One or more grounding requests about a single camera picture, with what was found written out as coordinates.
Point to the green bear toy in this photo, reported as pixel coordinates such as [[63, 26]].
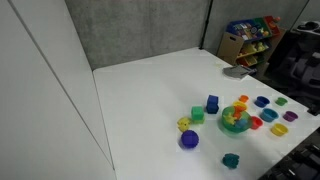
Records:
[[231, 160]]

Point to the yellow duck toy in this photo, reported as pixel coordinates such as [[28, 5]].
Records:
[[183, 124]]

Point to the yellow toy in bowl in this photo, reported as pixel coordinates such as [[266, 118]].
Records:
[[230, 119]]

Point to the yellow cup in bowl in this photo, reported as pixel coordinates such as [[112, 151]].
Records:
[[240, 106]]

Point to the blue toy in bowl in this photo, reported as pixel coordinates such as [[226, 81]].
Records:
[[241, 123]]

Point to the toy storage shelf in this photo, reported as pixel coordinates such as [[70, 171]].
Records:
[[251, 42]]

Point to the green block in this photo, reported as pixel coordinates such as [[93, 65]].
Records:
[[197, 115]]

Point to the blue block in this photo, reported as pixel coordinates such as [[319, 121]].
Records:
[[212, 104]]

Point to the purple ball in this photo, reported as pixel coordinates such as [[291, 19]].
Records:
[[189, 139]]

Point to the grey cloth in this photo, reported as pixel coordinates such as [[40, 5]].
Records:
[[237, 72]]

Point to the small orange cup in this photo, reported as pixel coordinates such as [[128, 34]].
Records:
[[243, 98]]

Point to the red cup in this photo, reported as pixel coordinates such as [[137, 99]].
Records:
[[256, 122]]

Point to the dark blue cup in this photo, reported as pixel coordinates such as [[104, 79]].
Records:
[[261, 101]]

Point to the light blue cup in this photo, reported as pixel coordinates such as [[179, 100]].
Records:
[[269, 115]]

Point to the small green cup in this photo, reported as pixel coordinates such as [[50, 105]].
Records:
[[281, 101]]

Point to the purple cup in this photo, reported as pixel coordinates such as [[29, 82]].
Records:
[[290, 116]]

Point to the black office chair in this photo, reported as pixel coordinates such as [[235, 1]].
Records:
[[295, 63]]

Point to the black partition post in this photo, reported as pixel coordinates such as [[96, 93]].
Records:
[[207, 19]]

